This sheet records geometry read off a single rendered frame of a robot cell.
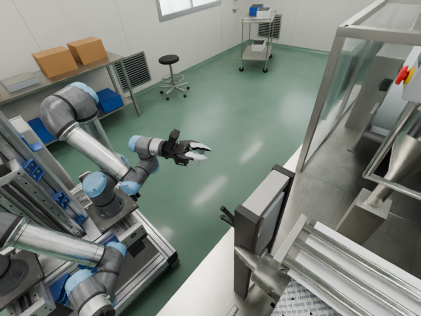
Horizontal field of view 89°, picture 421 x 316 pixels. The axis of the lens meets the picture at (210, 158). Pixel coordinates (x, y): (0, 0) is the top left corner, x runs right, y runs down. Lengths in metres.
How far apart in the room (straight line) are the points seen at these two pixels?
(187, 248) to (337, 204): 1.27
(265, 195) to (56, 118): 0.77
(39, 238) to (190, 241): 1.36
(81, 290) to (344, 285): 0.66
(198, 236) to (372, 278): 1.69
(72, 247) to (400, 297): 0.82
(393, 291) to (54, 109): 1.01
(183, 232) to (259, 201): 1.65
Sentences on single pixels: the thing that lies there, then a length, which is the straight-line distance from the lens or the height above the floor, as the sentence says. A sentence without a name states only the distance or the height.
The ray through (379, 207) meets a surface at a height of 1.17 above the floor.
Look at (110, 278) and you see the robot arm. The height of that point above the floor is 1.04.
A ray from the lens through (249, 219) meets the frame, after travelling 0.42.
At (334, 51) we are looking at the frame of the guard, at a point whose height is 1.52.
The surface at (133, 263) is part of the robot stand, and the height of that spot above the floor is 0.21.
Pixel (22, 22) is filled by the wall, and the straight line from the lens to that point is 3.63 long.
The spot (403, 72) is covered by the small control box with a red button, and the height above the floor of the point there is 1.64.
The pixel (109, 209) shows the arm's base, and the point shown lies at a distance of 1.27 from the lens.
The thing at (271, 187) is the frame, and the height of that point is 1.44.
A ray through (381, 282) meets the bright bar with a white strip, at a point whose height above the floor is 1.44.
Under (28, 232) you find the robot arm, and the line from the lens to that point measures 0.87.
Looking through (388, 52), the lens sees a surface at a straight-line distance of 0.93.
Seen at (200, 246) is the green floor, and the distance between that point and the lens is 1.98.
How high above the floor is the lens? 1.80
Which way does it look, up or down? 44 degrees down
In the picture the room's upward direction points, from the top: 6 degrees counter-clockwise
